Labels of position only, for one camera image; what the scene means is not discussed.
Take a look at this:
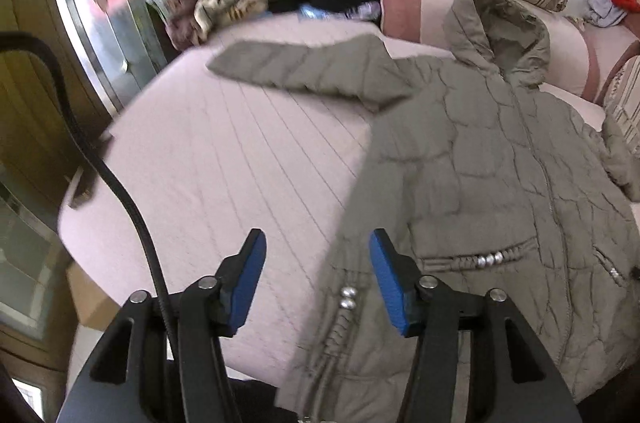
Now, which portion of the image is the olive green quilted jacket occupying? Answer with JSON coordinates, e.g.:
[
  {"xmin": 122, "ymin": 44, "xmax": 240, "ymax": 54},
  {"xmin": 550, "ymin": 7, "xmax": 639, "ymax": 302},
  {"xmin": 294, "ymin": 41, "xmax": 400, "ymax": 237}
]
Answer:
[{"xmin": 209, "ymin": 0, "xmax": 639, "ymax": 422}]

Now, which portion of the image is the striped floral side quilt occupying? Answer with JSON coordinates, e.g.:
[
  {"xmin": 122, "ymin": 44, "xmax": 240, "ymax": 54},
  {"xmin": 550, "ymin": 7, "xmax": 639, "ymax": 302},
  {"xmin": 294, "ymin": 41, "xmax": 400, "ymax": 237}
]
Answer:
[{"xmin": 604, "ymin": 56, "xmax": 640, "ymax": 154}]

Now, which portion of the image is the grey blue cloth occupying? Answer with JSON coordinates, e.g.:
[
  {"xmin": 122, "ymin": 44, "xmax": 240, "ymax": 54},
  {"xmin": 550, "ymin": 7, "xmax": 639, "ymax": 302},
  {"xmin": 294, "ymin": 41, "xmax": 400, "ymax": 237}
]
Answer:
[{"xmin": 584, "ymin": 0, "xmax": 628, "ymax": 28}]

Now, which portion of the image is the blue white plastic package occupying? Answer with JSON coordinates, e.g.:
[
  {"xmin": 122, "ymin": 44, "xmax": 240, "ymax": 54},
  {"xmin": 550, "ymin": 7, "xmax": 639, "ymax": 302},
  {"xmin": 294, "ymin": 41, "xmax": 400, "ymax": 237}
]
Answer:
[{"xmin": 298, "ymin": 1, "xmax": 382, "ymax": 22}]

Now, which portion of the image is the pink folded quilt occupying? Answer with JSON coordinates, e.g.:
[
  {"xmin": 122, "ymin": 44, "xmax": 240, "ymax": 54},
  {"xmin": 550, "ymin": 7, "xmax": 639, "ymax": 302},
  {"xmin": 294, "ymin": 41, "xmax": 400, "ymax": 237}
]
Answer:
[{"xmin": 381, "ymin": 0, "xmax": 605, "ymax": 102}]

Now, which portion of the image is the black cable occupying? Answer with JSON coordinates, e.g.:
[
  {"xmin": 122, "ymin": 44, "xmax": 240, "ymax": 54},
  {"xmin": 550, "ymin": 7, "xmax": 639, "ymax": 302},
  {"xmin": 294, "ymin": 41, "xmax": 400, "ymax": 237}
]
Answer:
[{"xmin": 0, "ymin": 31, "xmax": 181, "ymax": 361}]

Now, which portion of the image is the pink quilted mattress cover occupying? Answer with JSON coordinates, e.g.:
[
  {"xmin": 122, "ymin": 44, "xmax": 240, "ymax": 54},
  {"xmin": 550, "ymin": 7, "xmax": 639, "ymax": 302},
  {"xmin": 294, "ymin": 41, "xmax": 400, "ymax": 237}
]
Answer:
[{"xmin": 56, "ymin": 14, "xmax": 640, "ymax": 386}]

